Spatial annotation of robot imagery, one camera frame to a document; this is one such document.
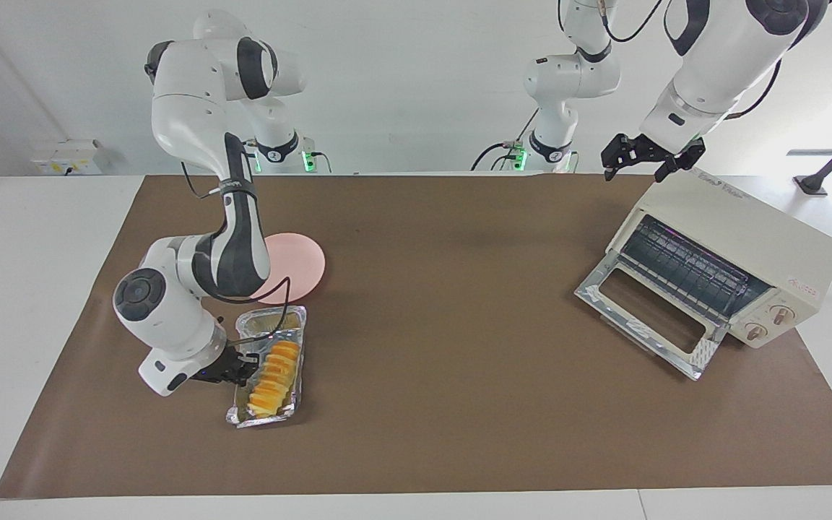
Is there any pink round plate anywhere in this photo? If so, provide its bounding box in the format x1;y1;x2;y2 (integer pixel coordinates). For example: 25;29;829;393
248;233;327;306

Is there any metal oven rack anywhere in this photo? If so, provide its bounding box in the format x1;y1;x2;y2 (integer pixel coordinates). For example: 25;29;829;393
618;214;772;320

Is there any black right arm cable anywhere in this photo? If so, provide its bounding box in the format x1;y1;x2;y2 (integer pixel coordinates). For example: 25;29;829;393
181;137;293;345

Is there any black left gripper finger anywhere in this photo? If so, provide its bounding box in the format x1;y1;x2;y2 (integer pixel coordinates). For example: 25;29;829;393
653;152;698;183
602;137;633;182

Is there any cream toaster oven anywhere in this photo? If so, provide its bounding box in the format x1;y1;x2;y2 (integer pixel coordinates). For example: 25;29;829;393
575;170;832;382

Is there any white wall socket box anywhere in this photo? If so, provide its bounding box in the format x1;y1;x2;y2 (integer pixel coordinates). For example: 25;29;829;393
30;139;103;177

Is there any brown table mat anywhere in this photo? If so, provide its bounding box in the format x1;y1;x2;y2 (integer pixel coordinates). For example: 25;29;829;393
0;173;832;500

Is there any aluminium foil tray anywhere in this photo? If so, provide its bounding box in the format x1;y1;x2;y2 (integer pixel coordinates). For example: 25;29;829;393
225;304;308;429

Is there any black left arm base cable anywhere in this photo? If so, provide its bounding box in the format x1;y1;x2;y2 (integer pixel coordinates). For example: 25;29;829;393
469;108;541;173

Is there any yellow twisted bread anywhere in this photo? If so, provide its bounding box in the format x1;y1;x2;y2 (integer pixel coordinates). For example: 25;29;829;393
246;340;302;419

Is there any black left arm loop cable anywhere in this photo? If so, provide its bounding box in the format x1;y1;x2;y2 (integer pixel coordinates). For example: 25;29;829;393
558;0;685;44

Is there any glass oven door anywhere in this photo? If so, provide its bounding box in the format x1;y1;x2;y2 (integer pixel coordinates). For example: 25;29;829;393
575;259;732;382

